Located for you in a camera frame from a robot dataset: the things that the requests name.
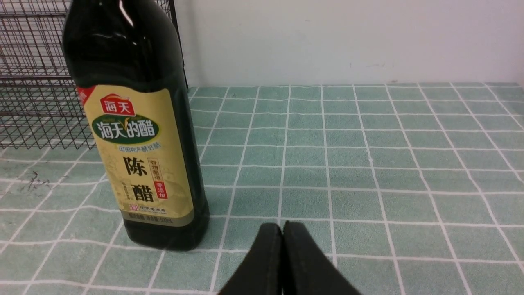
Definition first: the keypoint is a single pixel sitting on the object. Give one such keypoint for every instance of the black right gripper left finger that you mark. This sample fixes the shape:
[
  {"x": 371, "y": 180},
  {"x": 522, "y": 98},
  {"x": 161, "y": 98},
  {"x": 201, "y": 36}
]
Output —
[{"x": 259, "y": 272}]

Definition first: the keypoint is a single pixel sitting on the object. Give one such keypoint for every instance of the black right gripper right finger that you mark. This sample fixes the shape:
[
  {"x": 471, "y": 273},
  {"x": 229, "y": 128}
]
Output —
[{"x": 305, "y": 268}]

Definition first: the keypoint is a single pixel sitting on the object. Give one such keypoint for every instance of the dark vinegar bottle yellow label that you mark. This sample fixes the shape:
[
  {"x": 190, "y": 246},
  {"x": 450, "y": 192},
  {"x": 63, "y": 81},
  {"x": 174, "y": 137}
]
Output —
[{"x": 125, "y": 58}]

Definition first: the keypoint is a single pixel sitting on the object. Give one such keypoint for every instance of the green checked tablecloth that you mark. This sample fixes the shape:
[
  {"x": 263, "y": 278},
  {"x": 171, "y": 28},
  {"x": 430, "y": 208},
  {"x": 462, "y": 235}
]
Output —
[{"x": 413, "y": 189}]

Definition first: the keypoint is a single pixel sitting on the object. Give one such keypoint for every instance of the black wire mesh rack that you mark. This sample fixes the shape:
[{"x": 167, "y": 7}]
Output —
[{"x": 40, "y": 108}]

